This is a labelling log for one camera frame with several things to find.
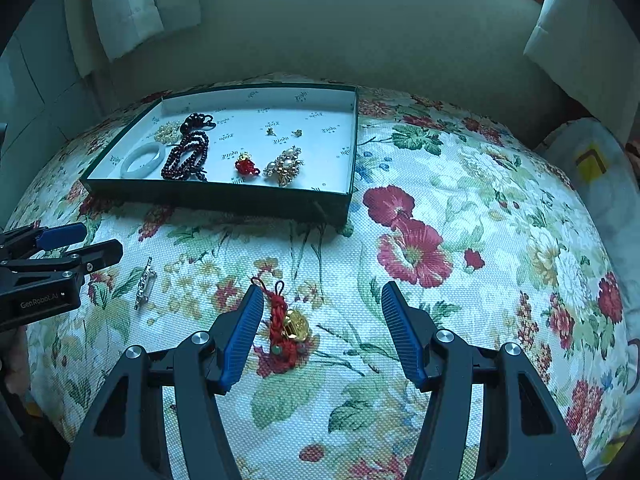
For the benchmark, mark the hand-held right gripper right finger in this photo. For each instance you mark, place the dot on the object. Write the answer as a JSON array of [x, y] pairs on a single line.
[[405, 335]]

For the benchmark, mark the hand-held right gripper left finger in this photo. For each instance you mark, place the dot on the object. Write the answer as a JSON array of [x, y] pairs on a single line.
[[245, 335]]

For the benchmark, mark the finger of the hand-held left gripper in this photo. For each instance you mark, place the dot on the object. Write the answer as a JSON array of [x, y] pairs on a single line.
[[60, 235], [95, 255]]

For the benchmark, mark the red knot charm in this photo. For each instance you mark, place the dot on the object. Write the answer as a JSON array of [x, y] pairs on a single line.
[[275, 320]]

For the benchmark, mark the silver rhinestone brooch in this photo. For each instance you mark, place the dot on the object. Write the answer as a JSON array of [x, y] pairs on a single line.
[[144, 285]]

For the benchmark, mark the small red gold charm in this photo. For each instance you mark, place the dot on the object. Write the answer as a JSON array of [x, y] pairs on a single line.
[[245, 166]]

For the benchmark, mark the dark green jewelry box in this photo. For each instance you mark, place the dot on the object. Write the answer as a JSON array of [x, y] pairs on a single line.
[[310, 160]]

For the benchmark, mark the white jade bangle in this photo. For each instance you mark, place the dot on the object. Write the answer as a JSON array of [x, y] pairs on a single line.
[[127, 167]]

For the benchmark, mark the floral tablecloth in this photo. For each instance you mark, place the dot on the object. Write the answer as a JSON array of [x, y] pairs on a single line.
[[450, 185]]

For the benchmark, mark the gold pearl brooch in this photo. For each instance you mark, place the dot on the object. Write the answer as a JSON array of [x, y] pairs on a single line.
[[282, 167]]

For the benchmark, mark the white curtain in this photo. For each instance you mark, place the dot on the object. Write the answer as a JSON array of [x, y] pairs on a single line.
[[130, 10], [585, 25]]

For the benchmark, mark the white plastic bag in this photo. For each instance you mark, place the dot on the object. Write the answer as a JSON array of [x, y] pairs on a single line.
[[590, 180]]

